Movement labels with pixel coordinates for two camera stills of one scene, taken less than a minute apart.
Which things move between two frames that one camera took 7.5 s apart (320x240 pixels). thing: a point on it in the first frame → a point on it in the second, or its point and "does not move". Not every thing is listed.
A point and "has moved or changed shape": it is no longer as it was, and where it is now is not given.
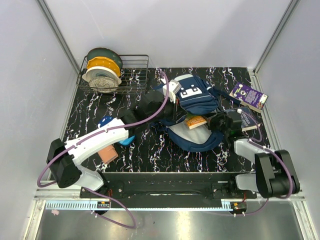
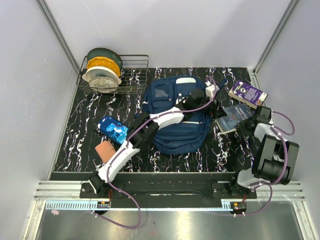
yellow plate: [104, 61] does not move
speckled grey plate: [104, 84] does not move
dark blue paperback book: [249, 120] has moved or changed shape
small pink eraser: [55, 212] does not move
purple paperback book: [249, 97] does not move
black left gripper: [178, 112] → [216, 111]
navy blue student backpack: [199, 99] has moved or changed shape
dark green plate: [100, 52] does not move
